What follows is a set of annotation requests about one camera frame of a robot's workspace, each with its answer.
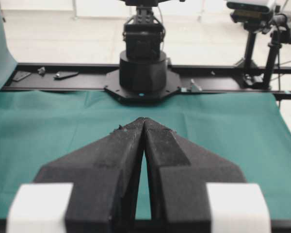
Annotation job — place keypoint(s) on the small grey bolt piece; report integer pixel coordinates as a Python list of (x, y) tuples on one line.
[(41, 71)]

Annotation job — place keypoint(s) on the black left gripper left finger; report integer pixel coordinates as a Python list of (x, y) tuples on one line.
[(89, 190)]

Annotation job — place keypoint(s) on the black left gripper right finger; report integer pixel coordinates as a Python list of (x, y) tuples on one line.
[(193, 190)]

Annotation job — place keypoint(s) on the camera on black stand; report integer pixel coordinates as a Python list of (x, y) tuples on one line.
[(255, 16)]

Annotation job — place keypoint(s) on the flat black bracket plate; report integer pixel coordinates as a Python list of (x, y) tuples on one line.
[(20, 75)]

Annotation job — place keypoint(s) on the black tripod pole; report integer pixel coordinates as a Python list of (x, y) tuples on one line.
[(280, 35)]

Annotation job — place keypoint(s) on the black mounting rail frame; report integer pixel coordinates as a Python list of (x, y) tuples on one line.
[(103, 77)]

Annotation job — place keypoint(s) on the green table cloth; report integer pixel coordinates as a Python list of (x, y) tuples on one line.
[(37, 127)]

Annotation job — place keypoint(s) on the small metal corner bracket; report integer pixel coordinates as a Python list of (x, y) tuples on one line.
[(194, 87)]

